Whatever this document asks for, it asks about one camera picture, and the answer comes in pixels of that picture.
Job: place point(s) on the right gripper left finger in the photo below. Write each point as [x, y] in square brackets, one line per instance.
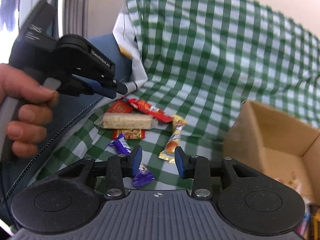
[119, 167]

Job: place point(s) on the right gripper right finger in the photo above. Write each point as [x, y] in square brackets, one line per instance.
[196, 168]

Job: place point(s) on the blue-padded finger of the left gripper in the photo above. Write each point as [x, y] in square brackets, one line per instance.
[110, 91]

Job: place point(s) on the red square Chinese snack packet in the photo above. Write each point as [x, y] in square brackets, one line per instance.
[120, 106]

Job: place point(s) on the purple candy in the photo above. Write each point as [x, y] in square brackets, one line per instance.
[140, 174]

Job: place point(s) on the beige cereal bar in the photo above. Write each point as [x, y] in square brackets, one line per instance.
[126, 121]

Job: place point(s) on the long red snack wrapper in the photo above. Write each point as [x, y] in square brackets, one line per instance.
[149, 109]

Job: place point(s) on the person's left hand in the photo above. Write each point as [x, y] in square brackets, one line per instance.
[29, 130]

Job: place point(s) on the small gold red candy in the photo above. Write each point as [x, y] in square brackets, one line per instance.
[133, 134]

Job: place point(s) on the yellow wrapped bun snack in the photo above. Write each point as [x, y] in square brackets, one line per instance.
[168, 154]

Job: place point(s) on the white grey paper bag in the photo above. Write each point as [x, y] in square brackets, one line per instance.
[124, 35]

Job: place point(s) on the cardboard box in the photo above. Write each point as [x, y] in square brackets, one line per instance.
[276, 144]

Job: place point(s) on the green white checkered cloth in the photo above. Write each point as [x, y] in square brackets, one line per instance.
[205, 58]

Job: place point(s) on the blue sofa cushion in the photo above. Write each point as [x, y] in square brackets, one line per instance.
[66, 114]

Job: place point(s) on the red blue packet in box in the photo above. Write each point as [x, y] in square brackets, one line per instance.
[309, 227]

